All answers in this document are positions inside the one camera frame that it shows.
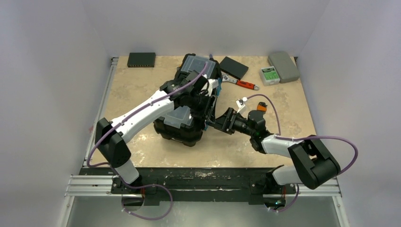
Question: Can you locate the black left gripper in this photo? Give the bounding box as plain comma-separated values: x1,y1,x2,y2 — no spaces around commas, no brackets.
187,92,216,123

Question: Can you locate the black plastic toolbox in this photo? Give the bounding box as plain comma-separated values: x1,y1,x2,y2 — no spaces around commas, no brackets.
153,53,222,147

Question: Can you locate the black orange hex key holder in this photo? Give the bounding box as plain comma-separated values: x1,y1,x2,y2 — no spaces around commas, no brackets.
256,102,268,113

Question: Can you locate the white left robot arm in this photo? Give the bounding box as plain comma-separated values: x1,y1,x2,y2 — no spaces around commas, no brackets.
90,72,220,193

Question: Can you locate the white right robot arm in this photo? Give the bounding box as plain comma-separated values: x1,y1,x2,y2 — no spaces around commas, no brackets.
209,108,341,192

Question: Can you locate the black flat box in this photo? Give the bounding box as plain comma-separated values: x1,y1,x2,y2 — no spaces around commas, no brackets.
219,57,249,80

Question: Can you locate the green labelled clear box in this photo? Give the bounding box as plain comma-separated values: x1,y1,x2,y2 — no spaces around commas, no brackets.
259,66,280,86

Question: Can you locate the grey plastic case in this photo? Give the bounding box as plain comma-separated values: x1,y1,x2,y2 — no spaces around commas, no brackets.
268,51,300,83

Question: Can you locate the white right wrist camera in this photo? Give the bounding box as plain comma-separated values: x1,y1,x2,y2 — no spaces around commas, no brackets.
235,97,248,114

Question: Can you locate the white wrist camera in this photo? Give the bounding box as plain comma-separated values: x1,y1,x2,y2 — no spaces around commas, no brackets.
235,97,248,114
206,79,219,94

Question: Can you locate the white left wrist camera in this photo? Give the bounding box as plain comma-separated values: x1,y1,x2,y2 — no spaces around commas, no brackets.
206,79,219,94

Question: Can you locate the red handled adjustable wrench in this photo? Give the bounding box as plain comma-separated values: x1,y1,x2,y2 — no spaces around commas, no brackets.
222,74,260,90

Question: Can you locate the black network switch box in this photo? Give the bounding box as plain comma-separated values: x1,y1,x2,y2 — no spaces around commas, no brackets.
127,52,156,68

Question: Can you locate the aluminium rail frame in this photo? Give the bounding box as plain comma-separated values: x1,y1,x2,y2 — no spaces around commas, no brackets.
56,56,119,227

